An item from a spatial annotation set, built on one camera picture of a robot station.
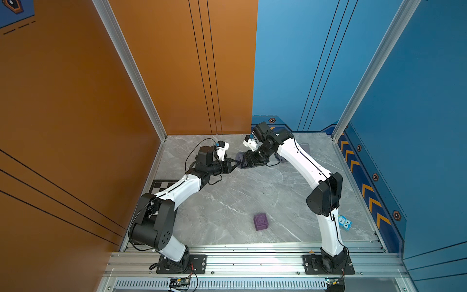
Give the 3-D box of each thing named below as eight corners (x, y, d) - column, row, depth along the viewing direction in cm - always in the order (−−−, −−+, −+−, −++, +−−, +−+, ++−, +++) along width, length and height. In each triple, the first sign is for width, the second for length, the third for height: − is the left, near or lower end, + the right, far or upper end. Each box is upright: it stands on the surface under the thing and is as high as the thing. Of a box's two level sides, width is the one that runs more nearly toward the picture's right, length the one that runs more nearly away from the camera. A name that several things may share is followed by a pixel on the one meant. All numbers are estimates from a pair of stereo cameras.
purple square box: (256, 231, 84) (257, 227, 80) (253, 218, 88) (254, 214, 83) (267, 229, 85) (268, 225, 80) (263, 216, 88) (265, 212, 84)
